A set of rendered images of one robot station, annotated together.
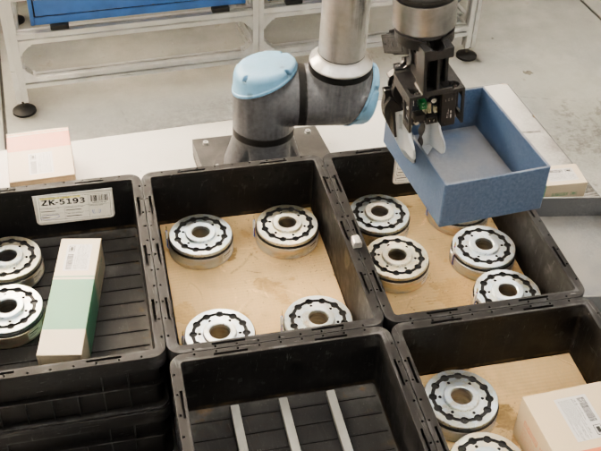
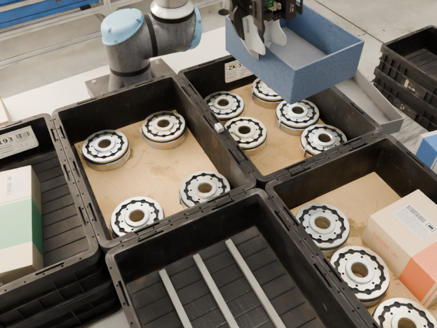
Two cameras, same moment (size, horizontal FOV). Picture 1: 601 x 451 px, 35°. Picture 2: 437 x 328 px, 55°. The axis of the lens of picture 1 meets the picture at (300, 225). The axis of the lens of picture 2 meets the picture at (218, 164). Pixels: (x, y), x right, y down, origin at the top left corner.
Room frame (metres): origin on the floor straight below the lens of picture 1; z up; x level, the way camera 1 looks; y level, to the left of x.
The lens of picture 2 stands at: (0.44, 0.05, 1.53)
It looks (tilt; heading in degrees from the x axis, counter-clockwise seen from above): 48 degrees down; 348
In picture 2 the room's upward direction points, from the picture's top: 2 degrees counter-clockwise
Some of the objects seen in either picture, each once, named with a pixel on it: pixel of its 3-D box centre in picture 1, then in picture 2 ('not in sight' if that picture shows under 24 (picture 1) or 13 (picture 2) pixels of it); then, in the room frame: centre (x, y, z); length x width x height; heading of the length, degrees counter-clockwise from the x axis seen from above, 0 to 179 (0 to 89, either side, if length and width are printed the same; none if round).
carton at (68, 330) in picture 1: (73, 307); (20, 222); (0.98, 0.33, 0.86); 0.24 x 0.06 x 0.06; 4
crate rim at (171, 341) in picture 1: (253, 248); (145, 148); (1.07, 0.07, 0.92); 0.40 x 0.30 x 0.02; 14
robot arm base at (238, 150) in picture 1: (262, 147); (132, 76); (1.49, 0.08, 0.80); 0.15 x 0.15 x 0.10
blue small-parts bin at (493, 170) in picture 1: (461, 153); (289, 45); (1.06, -0.22, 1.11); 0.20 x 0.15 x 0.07; 19
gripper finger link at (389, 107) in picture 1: (400, 105); (244, 11); (1.03, -0.12, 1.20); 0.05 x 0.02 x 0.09; 106
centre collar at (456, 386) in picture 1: (461, 396); (322, 223); (0.84, -0.23, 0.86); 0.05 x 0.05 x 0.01
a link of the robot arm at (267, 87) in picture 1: (267, 93); (127, 38); (1.50, 0.07, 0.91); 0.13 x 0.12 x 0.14; 97
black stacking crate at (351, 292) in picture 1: (253, 272); (149, 164); (1.07, 0.07, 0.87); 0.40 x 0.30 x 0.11; 14
